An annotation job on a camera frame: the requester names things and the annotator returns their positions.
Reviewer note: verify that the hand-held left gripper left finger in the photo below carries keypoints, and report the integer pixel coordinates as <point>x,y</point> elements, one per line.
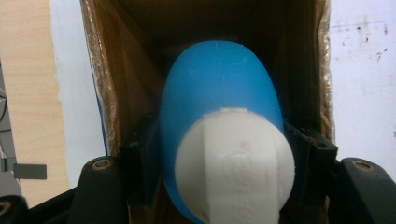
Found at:
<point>140,161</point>

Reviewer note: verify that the blue detergent bottle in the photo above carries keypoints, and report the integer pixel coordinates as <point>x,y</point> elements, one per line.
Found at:
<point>218,87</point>

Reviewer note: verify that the blue printed cardboard box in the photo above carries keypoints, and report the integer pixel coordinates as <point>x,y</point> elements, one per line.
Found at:
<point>130,62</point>

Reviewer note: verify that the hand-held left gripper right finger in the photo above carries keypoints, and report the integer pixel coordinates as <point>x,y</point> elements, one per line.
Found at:
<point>314,165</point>

